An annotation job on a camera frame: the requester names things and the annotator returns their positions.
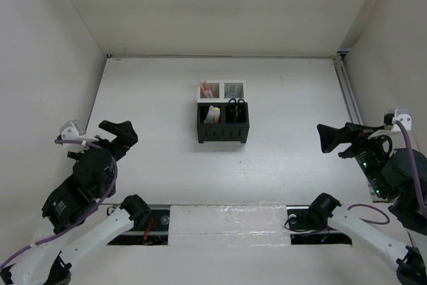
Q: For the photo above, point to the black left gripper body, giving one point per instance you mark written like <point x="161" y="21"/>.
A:
<point x="98" y="140"/>

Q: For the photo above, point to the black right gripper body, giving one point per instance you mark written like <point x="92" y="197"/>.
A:
<point x="366" y="149"/>

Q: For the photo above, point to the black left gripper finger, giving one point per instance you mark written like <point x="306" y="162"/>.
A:
<point x="117" y="129"/>
<point x="124" y="144"/>

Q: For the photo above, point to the green highlighter marker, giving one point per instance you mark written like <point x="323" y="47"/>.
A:
<point x="210" y="108"/>

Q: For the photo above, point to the red pen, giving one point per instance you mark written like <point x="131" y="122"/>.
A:
<point x="208" y="89"/>
<point x="205" y="94"/>

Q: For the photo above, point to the black handled scissors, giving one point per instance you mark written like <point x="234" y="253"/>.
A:
<point x="236" y="107"/>

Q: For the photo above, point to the blue highlighter pen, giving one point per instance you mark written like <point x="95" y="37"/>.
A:
<point x="202" y="86"/>

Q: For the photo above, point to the purple highlighter marker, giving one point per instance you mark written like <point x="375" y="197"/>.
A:
<point x="213" y="117"/>

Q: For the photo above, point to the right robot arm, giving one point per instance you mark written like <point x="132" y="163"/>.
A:
<point x="397" y="173"/>

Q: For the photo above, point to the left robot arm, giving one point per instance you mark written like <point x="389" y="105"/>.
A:
<point x="51" y="258"/>

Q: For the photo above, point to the black slotted organizer box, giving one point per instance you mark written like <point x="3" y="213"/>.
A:
<point x="224" y="130"/>

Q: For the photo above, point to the white slotted organizer box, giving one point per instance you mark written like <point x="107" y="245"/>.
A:
<point x="217" y="88"/>

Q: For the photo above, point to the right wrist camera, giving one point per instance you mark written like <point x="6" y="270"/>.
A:
<point x="393" y="116"/>

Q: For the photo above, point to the aluminium rail right side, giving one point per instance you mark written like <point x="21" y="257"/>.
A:
<point x="352" y="110"/>

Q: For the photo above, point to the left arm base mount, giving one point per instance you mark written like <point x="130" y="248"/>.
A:
<point x="151" y="227"/>

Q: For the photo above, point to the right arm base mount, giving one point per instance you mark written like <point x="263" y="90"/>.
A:
<point x="304" y="231"/>

